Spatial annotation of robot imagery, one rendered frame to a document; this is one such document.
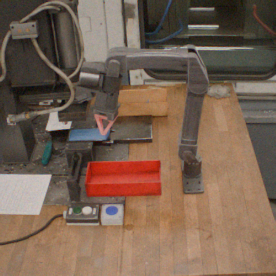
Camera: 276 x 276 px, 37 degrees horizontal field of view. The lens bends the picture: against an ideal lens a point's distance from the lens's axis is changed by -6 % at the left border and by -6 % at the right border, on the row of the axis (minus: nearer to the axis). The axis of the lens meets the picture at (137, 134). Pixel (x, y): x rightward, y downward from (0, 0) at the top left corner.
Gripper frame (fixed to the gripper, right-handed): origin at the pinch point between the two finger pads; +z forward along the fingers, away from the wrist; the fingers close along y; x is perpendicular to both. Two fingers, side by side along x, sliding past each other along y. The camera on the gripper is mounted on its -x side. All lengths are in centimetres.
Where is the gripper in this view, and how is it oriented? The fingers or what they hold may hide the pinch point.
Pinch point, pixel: (103, 132)
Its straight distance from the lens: 140.7
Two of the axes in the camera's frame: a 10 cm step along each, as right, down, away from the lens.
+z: -1.8, 8.9, 4.2
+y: -1.9, 3.9, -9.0
